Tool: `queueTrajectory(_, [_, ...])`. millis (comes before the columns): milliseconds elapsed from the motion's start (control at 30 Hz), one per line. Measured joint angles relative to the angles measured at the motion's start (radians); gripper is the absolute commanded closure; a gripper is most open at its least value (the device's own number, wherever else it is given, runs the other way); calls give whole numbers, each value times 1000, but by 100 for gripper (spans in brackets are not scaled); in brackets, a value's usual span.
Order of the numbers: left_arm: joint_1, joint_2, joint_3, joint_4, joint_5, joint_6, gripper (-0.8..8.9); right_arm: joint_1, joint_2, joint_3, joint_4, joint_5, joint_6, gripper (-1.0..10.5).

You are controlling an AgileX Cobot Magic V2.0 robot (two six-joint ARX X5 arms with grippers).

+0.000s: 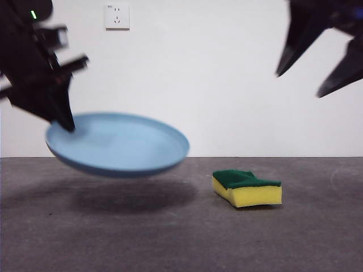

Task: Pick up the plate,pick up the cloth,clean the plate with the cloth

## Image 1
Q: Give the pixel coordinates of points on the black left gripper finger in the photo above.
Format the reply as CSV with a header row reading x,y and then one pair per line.
x,y
63,105
34,105

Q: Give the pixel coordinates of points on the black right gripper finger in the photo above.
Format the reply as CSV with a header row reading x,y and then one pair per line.
x,y
347,71
303,31

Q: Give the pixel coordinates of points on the light blue round plate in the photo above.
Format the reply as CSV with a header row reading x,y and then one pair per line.
x,y
122,147

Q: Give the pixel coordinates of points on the yellow sponge with green pad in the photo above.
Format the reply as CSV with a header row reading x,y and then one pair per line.
x,y
252,195

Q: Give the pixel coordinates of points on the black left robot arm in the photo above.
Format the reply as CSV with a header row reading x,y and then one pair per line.
x,y
17,14

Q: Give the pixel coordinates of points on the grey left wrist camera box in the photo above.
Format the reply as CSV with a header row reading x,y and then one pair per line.
x,y
55,38

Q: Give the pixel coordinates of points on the white wall socket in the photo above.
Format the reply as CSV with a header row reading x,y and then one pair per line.
x,y
117,17

